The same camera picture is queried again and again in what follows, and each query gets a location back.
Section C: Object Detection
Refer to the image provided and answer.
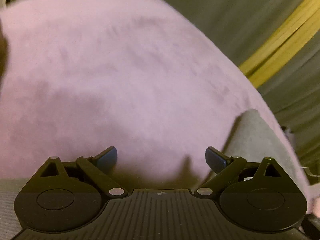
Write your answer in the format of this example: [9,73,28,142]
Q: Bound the grey sweatpants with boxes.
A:
[1,110,311,239]

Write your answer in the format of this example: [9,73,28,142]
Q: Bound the pink bed blanket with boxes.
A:
[1,0,319,211]

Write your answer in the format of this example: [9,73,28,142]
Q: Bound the grey green curtain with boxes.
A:
[165,0,319,165]

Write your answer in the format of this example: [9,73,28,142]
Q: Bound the yellow curtain stripe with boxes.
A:
[239,0,319,88]

